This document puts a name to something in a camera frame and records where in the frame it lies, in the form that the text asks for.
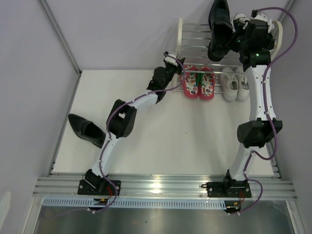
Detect right aluminium frame post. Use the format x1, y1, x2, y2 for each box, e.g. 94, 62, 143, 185
270, 0, 299, 34

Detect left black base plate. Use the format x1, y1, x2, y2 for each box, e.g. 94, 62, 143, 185
78, 180, 121, 195

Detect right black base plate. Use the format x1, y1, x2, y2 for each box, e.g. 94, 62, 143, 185
201, 180, 252, 198

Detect black canvas sneaker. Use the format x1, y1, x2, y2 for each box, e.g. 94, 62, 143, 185
267, 19, 275, 50
232, 13, 250, 32

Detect red green flip-flop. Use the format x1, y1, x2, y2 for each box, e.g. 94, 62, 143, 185
179, 65, 199, 98
199, 66, 215, 100

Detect left black canvas sneaker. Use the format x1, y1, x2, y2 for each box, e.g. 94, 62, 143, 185
232, 13, 250, 32

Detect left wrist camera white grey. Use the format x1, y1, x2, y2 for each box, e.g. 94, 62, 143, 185
163, 51, 178, 67

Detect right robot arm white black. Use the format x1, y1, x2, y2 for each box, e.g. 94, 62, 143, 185
220, 14, 283, 198

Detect aluminium frame post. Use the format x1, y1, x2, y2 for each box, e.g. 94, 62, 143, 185
38, 0, 82, 77
270, 0, 299, 34

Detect white sneaker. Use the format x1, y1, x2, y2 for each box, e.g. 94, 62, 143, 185
219, 67, 238, 101
235, 67, 250, 101

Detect left aluminium frame post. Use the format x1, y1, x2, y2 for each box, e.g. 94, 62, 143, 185
38, 0, 82, 77

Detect right black canvas sneaker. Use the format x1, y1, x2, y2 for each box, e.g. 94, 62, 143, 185
267, 19, 275, 50

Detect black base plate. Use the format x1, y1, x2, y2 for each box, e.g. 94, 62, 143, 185
78, 180, 121, 195
201, 180, 252, 198

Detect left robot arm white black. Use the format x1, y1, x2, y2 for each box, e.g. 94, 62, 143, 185
78, 52, 185, 196

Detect aluminium mounting rail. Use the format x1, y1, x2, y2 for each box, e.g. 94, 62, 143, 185
33, 174, 298, 201

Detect slotted grey cable duct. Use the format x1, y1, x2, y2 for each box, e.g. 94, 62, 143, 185
43, 197, 239, 210

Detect cream shoe rack chrome bars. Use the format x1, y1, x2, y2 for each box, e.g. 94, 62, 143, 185
177, 21, 283, 98

